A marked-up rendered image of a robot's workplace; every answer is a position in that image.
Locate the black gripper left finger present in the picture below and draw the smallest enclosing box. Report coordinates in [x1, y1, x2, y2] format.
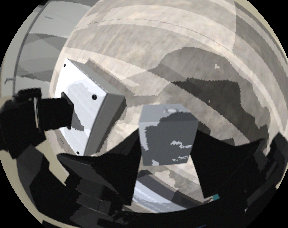
[56, 127, 141, 206]

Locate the light blue rectangular block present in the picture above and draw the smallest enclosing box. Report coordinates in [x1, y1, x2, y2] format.
[212, 194, 220, 201]

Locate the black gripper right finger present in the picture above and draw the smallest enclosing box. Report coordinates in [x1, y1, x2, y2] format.
[189, 130, 267, 198]

